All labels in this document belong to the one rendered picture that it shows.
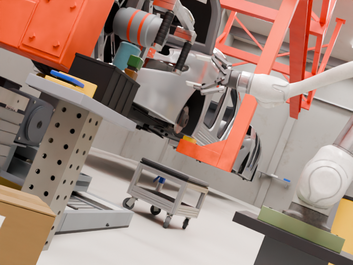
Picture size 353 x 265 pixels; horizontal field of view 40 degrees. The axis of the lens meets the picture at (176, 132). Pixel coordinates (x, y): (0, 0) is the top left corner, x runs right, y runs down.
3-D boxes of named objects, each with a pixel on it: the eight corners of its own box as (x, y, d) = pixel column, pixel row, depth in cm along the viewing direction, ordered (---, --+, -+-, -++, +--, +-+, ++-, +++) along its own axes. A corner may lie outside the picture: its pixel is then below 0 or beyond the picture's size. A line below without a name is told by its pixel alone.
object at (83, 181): (23, 166, 236) (31, 148, 237) (85, 194, 227) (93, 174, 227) (-44, 154, 188) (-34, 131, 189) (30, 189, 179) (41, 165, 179)
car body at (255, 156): (199, 163, 1553) (215, 123, 1562) (253, 184, 1503) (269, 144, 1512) (159, 142, 1078) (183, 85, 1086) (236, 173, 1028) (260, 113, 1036)
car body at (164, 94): (144, 134, 964) (174, 61, 974) (230, 168, 914) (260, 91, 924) (2, 59, 488) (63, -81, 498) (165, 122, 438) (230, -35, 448)
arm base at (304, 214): (321, 228, 203) (326, 216, 204) (330, 233, 182) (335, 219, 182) (280, 212, 207) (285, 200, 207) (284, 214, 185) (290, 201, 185)
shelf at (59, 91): (90, 114, 165) (94, 106, 165) (133, 132, 161) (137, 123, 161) (24, 82, 124) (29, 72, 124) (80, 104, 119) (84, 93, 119)
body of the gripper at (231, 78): (236, 93, 206) (215, 88, 208) (241, 77, 208) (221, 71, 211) (236, 85, 199) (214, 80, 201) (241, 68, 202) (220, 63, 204)
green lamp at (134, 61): (129, 68, 165) (134, 57, 165) (139, 71, 164) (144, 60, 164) (125, 64, 161) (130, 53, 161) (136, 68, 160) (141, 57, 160)
